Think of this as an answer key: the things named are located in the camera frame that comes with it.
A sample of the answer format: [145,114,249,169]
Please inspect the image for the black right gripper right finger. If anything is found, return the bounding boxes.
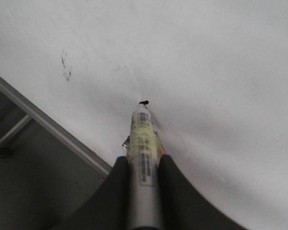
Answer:
[158,155,245,230]

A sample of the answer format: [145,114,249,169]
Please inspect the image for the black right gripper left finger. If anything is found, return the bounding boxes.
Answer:
[53,156,130,230]

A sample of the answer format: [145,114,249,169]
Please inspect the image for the white black-tipped whiteboard marker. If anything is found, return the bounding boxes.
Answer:
[123,101,165,230]

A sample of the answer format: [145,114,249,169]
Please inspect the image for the grey metal support rod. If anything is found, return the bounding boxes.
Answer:
[0,115,32,148]

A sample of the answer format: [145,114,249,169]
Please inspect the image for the white whiteboard with aluminium frame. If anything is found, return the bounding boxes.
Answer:
[0,0,288,230]

